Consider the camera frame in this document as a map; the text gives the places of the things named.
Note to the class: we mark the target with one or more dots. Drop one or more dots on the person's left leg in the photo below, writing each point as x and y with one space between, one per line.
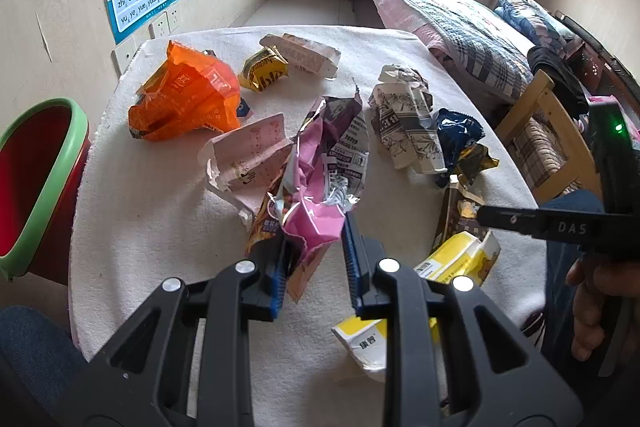
30 357

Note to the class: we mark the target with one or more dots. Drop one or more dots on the dark blue snack bag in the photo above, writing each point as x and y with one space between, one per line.
457 132

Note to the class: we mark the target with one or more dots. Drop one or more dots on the wooden chair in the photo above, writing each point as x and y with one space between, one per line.
537 99

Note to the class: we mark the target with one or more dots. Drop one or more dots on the red bin with green rim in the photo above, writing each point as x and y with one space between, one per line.
30 187

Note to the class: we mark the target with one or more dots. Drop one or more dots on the plaid quilt bed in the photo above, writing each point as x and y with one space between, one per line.
450 22

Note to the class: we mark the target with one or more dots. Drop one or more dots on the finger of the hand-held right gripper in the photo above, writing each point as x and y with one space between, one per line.
510 219

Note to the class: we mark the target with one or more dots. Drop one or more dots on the white patterned crumpled bag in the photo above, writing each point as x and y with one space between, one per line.
405 122

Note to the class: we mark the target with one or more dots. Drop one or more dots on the yellow white paper box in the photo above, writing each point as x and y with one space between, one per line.
362 342

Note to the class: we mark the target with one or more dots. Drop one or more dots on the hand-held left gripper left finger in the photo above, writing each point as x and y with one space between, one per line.
277 279

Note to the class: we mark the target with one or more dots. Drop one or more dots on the plaid chair cushion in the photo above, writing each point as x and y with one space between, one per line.
540 152

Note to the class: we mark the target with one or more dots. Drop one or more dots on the white wall socket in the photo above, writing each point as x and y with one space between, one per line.
173 19
159 26

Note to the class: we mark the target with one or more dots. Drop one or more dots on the yellow tissue packet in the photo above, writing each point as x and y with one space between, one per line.
460 254

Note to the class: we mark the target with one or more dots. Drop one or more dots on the white table cloth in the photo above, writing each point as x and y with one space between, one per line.
150 217

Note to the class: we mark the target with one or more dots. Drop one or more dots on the pink purple foil wrapper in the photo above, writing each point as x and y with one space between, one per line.
315 207

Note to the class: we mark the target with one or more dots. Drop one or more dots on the person's right hand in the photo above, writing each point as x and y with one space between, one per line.
590 307

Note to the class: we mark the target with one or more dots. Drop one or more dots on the white wall plate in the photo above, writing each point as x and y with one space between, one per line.
122 57

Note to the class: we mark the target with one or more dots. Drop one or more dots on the brown foil snack wrapper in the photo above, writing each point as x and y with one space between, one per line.
265 227
452 212

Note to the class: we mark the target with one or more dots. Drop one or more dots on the pale dotted paper carton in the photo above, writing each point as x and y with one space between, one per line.
245 152

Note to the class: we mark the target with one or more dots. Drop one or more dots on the blue floral folded quilt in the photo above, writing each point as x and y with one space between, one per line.
530 19

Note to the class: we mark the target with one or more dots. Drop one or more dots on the dark clothes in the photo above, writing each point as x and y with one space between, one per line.
560 77

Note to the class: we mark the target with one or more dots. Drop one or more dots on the dark wooden headboard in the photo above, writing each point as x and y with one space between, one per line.
605 57

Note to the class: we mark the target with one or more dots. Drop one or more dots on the person's right leg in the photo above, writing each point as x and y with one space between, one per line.
560 267

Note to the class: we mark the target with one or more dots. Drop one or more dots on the person's leg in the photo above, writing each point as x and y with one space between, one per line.
560 267
30 357

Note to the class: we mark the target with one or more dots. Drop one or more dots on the orange snack bag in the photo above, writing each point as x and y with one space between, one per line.
185 92

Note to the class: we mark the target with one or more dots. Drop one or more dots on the yellow snack wrapper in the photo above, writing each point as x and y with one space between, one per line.
262 72

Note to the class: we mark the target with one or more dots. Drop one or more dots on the cream printed paper carton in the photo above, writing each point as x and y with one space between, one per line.
310 54

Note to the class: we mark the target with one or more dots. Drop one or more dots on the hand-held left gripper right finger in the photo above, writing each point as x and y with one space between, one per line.
352 257

